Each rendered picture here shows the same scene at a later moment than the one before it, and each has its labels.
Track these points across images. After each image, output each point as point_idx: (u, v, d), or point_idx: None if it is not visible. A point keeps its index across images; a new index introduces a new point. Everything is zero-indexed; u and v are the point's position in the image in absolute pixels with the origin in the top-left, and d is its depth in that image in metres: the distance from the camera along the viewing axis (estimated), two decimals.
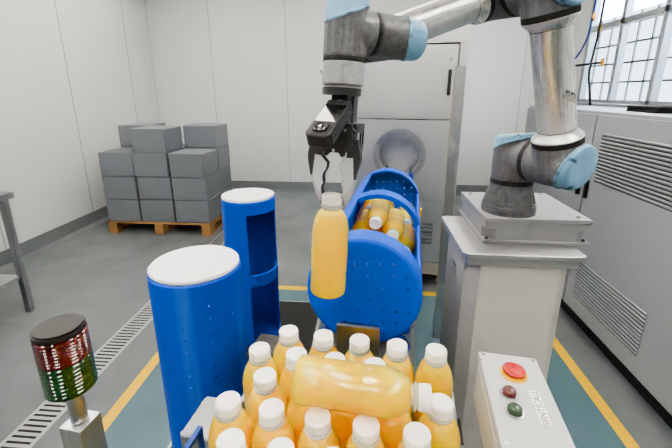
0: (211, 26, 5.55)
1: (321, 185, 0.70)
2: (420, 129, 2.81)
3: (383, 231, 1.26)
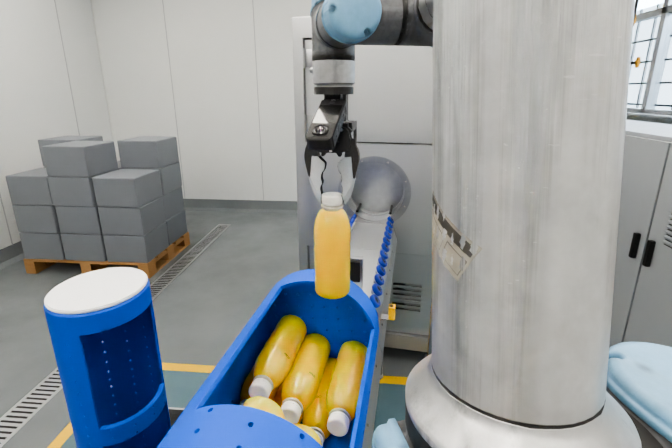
0: (168, 19, 4.72)
1: (320, 186, 0.69)
2: (403, 157, 1.99)
3: None
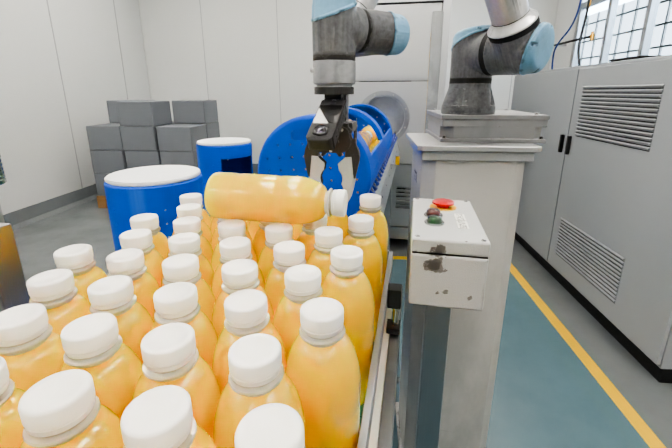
0: (203, 6, 5.53)
1: None
2: (404, 90, 2.80)
3: None
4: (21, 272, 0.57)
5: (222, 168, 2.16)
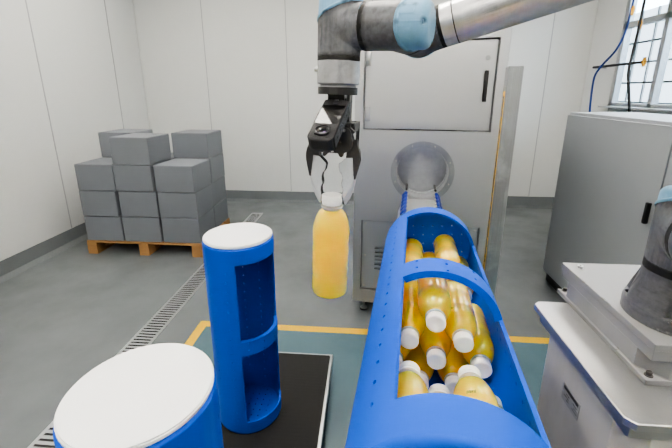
0: (205, 22, 5.07)
1: (321, 186, 0.69)
2: (448, 142, 2.34)
3: (445, 329, 0.80)
4: None
5: None
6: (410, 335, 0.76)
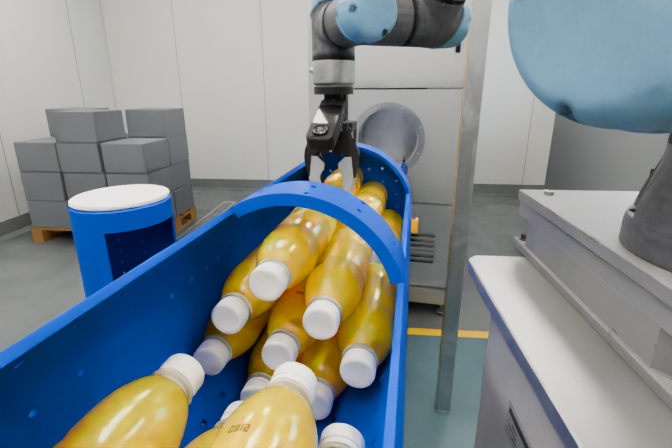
0: None
1: None
2: (417, 102, 1.98)
3: (304, 299, 0.45)
4: None
5: (130, 233, 1.34)
6: (227, 308, 0.41)
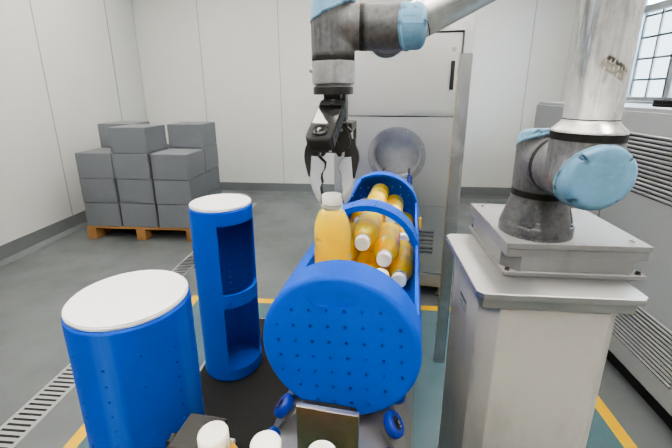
0: (201, 19, 5.28)
1: (320, 186, 0.69)
2: (420, 127, 2.54)
3: (373, 252, 1.01)
4: None
5: (218, 228, 1.90)
6: None
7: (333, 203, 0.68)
